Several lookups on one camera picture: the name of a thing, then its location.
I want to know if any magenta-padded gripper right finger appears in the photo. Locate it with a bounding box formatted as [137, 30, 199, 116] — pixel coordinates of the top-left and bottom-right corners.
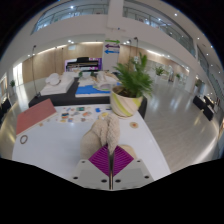
[110, 144, 155, 191]

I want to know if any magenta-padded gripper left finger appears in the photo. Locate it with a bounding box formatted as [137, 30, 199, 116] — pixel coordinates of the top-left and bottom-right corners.
[71, 143, 112, 191]

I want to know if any beige waffle towel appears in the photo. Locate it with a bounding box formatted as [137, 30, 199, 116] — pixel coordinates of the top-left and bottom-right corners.
[79, 113, 138, 161]

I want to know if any green plant in striped pot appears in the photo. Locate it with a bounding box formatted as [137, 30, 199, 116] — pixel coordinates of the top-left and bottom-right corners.
[109, 52, 154, 118]

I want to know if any model on blue base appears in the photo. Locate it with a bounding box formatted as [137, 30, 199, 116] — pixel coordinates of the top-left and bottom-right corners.
[74, 71, 119, 99]

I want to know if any salmon pink flat board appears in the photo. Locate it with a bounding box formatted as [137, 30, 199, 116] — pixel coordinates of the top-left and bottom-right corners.
[15, 98, 58, 136]

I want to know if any white sculpted model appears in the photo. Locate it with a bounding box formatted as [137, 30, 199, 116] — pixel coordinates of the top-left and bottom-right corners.
[39, 72, 76, 96]

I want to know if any group of black chairs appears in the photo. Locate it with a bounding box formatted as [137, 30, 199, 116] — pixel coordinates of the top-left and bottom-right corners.
[0, 96, 13, 121]
[192, 94, 216, 122]

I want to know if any large background potted plant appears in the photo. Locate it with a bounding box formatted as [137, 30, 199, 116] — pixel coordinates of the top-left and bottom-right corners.
[153, 64, 167, 77]

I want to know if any black upright piano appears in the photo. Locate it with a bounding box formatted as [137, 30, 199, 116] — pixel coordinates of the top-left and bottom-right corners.
[65, 56, 103, 73]

